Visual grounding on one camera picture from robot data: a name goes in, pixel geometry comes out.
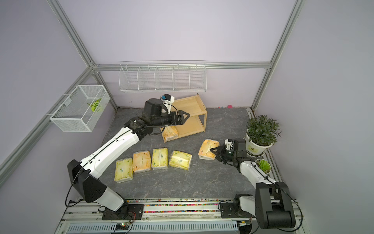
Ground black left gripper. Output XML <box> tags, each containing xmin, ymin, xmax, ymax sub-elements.
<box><xmin>152</xmin><ymin>111</ymin><xmax>190</xmax><ymax>129</ymax></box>

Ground orange tissue pack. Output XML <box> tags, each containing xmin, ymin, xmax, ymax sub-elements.
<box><xmin>132</xmin><ymin>151</ymin><xmax>151</xmax><ymax>174</ymax></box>
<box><xmin>198</xmin><ymin>138</ymin><xmax>220</xmax><ymax>160</ymax></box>
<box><xmin>162</xmin><ymin>126</ymin><xmax>179</xmax><ymax>142</ymax></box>

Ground light wooden two-tier shelf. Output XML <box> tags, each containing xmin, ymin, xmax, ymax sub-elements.
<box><xmin>167</xmin><ymin>94</ymin><xmax>207</xmax><ymax>142</ymax></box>

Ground green tissue pack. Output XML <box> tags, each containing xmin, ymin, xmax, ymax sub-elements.
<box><xmin>151</xmin><ymin>148</ymin><xmax>168</xmax><ymax>170</ymax></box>
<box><xmin>114</xmin><ymin>158</ymin><xmax>133</xmax><ymax>183</ymax></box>
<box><xmin>168</xmin><ymin>150</ymin><xmax>192</xmax><ymax>171</ymax></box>

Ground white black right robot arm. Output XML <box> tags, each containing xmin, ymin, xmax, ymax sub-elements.
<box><xmin>209</xmin><ymin>138</ymin><xmax>303</xmax><ymax>233</ymax></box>

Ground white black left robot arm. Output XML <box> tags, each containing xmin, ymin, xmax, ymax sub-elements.
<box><xmin>67</xmin><ymin>98</ymin><xmax>190</xmax><ymax>214</ymax></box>

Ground small potted green plant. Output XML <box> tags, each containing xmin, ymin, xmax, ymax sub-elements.
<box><xmin>255</xmin><ymin>159</ymin><xmax>272</xmax><ymax>175</ymax></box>

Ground large potted green plant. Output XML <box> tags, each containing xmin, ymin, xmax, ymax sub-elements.
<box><xmin>245</xmin><ymin>115</ymin><xmax>281</xmax><ymax>157</ymax></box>

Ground green toy in basket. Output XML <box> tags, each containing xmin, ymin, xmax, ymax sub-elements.
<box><xmin>87</xmin><ymin>98</ymin><xmax>103</xmax><ymax>113</ymax></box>

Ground white mesh side basket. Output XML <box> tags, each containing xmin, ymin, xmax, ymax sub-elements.
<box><xmin>50</xmin><ymin>85</ymin><xmax>111</xmax><ymax>133</ymax></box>

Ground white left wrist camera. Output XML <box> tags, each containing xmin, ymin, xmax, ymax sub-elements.
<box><xmin>160</xmin><ymin>94</ymin><xmax>174</xmax><ymax>114</ymax></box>

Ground white wire wall rack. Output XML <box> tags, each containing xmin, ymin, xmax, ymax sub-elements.
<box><xmin>118</xmin><ymin>60</ymin><xmax>207</xmax><ymax>93</ymax></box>

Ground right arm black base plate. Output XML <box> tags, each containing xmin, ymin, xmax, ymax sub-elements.
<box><xmin>218</xmin><ymin>201</ymin><xmax>254</xmax><ymax>219</ymax></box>

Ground aluminium front rail frame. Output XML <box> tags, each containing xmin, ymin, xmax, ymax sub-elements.
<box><xmin>55</xmin><ymin>199</ymin><xmax>310</xmax><ymax>234</ymax></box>

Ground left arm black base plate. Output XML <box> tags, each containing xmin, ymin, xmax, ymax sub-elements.
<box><xmin>102</xmin><ymin>203</ymin><xmax>144</xmax><ymax>221</ymax></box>

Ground aluminium frame corner post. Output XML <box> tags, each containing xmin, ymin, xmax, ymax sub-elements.
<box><xmin>47</xmin><ymin>0</ymin><xmax>119</xmax><ymax>112</ymax></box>

